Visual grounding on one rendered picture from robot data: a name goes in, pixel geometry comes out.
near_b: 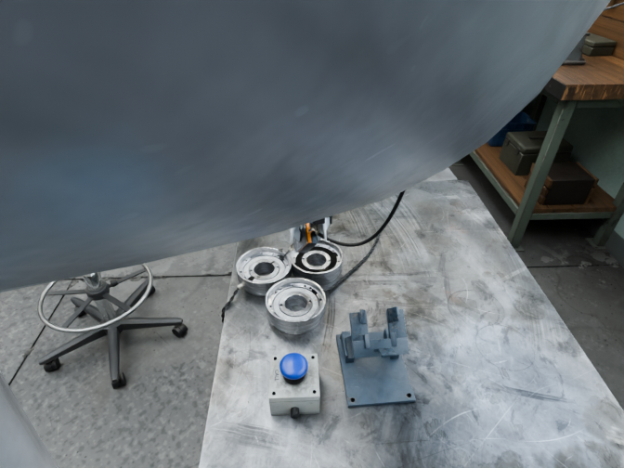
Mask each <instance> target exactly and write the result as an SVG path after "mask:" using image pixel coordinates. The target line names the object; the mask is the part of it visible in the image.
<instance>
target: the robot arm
mask: <svg viewBox="0 0 624 468"><path fill-rule="evenodd" d="M610 1H611V0H0V293H2V292H7V291H12V290H17V289H21V288H25V287H30V286H34V285H39V284H44V283H48V282H52V281H57V280H65V279H70V278H74V277H79V276H83V275H88V274H93V273H98V272H102V271H107V270H113V269H117V268H122V267H131V266H136V265H141V264H145V263H148V262H152V261H157V260H161V259H164V258H169V257H173V256H177V255H181V254H188V253H193V252H197V251H200V250H205V249H209V248H213V247H217V246H221V245H225V244H230V243H233V242H237V241H245V240H248V239H253V238H257V237H261V236H265V235H269V234H273V233H278V232H281V231H284V230H287V229H289V230H290V232H291V242H293V237H295V238H296V240H297V241H301V226H302V225H305V224H308V223H311V222H313V224H320V231H321V234H323V235H324V241H326V240H327V236H326V231H327V229H328V227H329V224H331V223H332V216H333V215H338V214H340V213H343V212H347V211H350V210H353V209H356V208H358V207H362V206H365V205H368V204H371V203H374V202H379V201H382V200H384V199H386V198H389V197H391V196H393V195H396V194H398V193H400V192H402V191H404V190H406V189H409V188H411V187H412V186H414V185H416V184H418V183H420V182H422V181H424V180H425V179H427V178H429V177H431V176H434V175H435V174H437V173H439V172H441V171H443V170H445V169H447V168H448V167H450V166H451V165H452V164H454V163H455V162H457V161H459V160H460V159H462V158H463V157H465V156H466V155H468V154H469V153H471V152H473V151H474V150H476V149H478V148H479V147H481V146H482V145H484V144H486V143H487V142H488V141H489V140H490V139H491V138H493V137H494V136H495V135H496V134H497V133H498V132H499V131H500V130H501V129H502V127H503V126H505V125H506V124H507V123H508V122H510V121H511V120H512V118H513V117H514V116H515V115H516V114H517V113H519V112H520V111H521V110H522V109H523V108H524V107H525V106H526V105H527V104H528V103H529V102H530V101H531V100H533V99H534V98H535V97H536V96H537V95H538V94H539V93H540V92H541V90H542V89H543V88H544V86H545V85H546V84H547V83H548V82H549V81H550V80H551V78H552V77H553V75H554V74H555V73H556V72H557V70H558V69H559V68H560V66H561V65H562V64H563V62H564V61H565V60H566V58H567V57H568V56H569V54H570V53H571V52H572V50H573V49H574V48H575V47H576V45H577V44H578V43H579V41H580V40H581V38H582V37H583V36H584V35H585V33H586V32H587V31H588V30H589V29H590V27H591V26H592V25H593V23H594V22H595V21H596V20H597V18H598V17H599V16H600V14H601V13H602V12H603V11H604V9H605V8H606V6H607V5H608V4H609V2H610ZM0 468H58V467H57V465H56V463H55V462H54V460H53V458H52V457H51V455H50V453H49V452H48V450H47V448H46V446H45V444H44V443H43V441H42V439H41V438H40V436H39V435H38V434H37V432H36V430H35V429H34V427H33V425H32V423H31V421H30V420H29V418H28V416H27V415H26V413H25V411H24V410H23V408H22V407H21V405H20V403H19V402H18V400H17V399H16V397H15V395H14V394H13V392H12V390H11V389H10V387H9V385H8V384H7V381H6V380H5V378H4V376H3V375H2V373H1V371H0Z"/></svg>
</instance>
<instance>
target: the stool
mask: <svg viewBox="0 0 624 468"><path fill-rule="evenodd" d="M141 265H142V266H143V267H144V268H142V269H139V270H138V271H136V272H134V273H132V274H129V275H127V276H125V277H123V278H120V279H117V280H116V279H112V280H110V283H109V284H108V283H107V282H106V281H105V280H101V272H98V273H93V274H88V275H83V278H84V281H85V283H86V285H87V286H86V287H85V289H84V290H66V291H49V290H50V289H51V288H52V287H53V286H54V285H55V284H56V283H57V282H58V280H57V281H52V282H50V283H49V284H48V285H47V286H46V287H45V289H44V291H43V292H42V294H41V296H40V298H39V301H38V305H37V312H38V316H39V318H40V320H41V321H42V322H43V323H44V324H45V325H46V326H47V327H48V328H50V329H52V330H54V331H57V332H66V333H82V332H83V333H82V334H80V335H78V336H77V337H75V338H73V339H71V340H70V341H69V342H67V343H65V344H63V345H61V346H60V347H58V348H56V349H54V350H53V351H51V352H49V353H47V354H46V355H44V356H42V357H40V358H39V359H38V360H37V361H38V363H39V365H44V370H45V372H48V371H52V370H56V369H59V367H60V363H59V357H61V356H63V355H65V354H67V353H70V352H71V351H73V350H75V349H77V348H79V347H81V346H83V345H87V344H89V343H91V342H93V341H95V340H96V339H98V338H101V337H103V336H105V335H108V348H109V362H110V381H111V385H112V387H113V389H115V388H118V387H120V386H123V385H126V380H125V377H124V373H123V372H121V373H120V333H121V332H122V331H124V330H133V329H144V328H154V327H164V326H174V328H173V329H172V333H173V334H174V335H175V336H176V337H178V338H180V337H181V336H182V335H183V334H184V333H185V332H186V331H187V330H188V328H187V326H186V325H185V324H184V323H182V322H183V319H182V318H128V317H127V316H129V315H130V314H131V313H133V312H134V311H135V310H136V309H137V308H139V307H140V306H141V305H142V303H143V302H144V301H145V300H146V298H147V297H148V296H150V295H151V294H152V293H154V292H155V288H154V286H153V285H152V283H153V276H152V272H151V270H150V268H149V267H148V265H147V264H141ZM146 271H147V272H148V275H149V277H148V278H147V279H146V280H145V281H144V282H143V283H142V284H141V285H140V286H139V287H138V288H137V289H136V290H135V291H134V292H133V293H132V294H131V295H130V296H129V297H128V298H127V299H126V300H125V301H124V303H123V302H121V301H120V300H118V299H116V298H115V297H113V296H111V295H110V294H109V292H110V287H112V288H113V287H115V286H116V285H118V284H119V283H121V282H123V281H125V280H129V279H131V278H133V277H134V276H137V275H139V274H141V273H143V272H146ZM83 293H86V295H87V297H88V298H87V299H86V300H85V301H84V300H82V299H80V298H78V297H74V296H73V297H72V298H71V301H72V303H73V304H74V305H75V307H74V311H75V312H74V313H73V314H72V315H71V317H70V318H69V319H68V320H67V321H66V322H65V323H64V324H63V325H62V326H61V327H60V326H57V325H54V324H52V323H51V322H49V321H48V320H47V319H46V317H45V315H44V313H43V303H44V300H45V298H46V296H47V295H64V294H83ZM142 295H143V296H142ZM139 299H140V300H139ZM92 301H95V303H96V305H97V307H95V306H93V305H90V303H91V302H92ZM112 304H115V305H117V306H118V307H119V308H118V309H117V310H116V312H115V310H114V308H113V306H112ZM83 314H88V315H89V316H91V317H92V318H93V319H95V320H97V321H98V322H99V323H100V324H98V325H96V326H92V327H87V328H79V329H71V328H68V327H69V326H70V325H71V324H72V323H73V321H74V320H75V319H76V318H77V317H80V316H82V315H83Z"/></svg>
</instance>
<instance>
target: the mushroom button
mask: <svg viewBox="0 0 624 468"><path fill-rule="evenodd" d="M279 370H280V373H281V374H282V375H283V376H284V377H285V378H287V379H290V380H297V379H300V378H302V377H303V376H304V375H305V374H306V372H307V370H308V363H307V360H306V358H305V357H304V356H303V355H301V354H299V353H290V354H287V355H286V356H284V357H283V358H282V360H281V361H280V363H279Z"/></svg>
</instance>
